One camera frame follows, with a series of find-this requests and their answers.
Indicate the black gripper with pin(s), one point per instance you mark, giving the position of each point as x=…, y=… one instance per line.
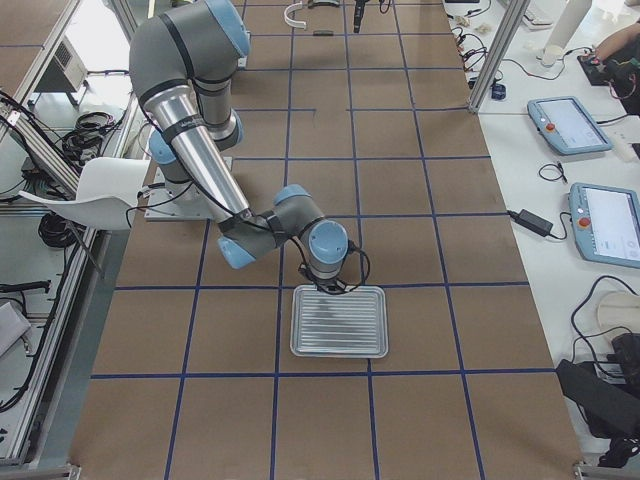
x=327, y=286

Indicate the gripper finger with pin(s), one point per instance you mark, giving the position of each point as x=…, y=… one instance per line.
x=359, y=11

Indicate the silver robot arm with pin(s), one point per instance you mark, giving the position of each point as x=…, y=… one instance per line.
x=181, y=63

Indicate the silver metal tray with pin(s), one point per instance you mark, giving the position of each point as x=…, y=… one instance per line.
x=353, y=325

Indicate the dark green brake shoe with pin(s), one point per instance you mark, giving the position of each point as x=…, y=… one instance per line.
x=318, y=3

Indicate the white curved plastic part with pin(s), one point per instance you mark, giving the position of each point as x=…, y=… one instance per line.
x=289, y=15

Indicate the black power adapter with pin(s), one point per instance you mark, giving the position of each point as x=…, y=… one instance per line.
x=531, y=222

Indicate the upper blue teach pendant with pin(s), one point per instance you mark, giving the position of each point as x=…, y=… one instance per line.
x=567, y=126

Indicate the blue teach pendant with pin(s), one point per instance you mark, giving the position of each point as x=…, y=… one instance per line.
x=605, y=222
x=567, y=126

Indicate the lower blue teach pendant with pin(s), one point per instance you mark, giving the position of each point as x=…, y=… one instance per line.
x=605, y=222

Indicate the aluminium frame post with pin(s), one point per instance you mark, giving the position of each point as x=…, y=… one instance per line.
x=501, y=42

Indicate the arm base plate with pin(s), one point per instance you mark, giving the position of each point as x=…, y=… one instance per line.
x=177, y=198

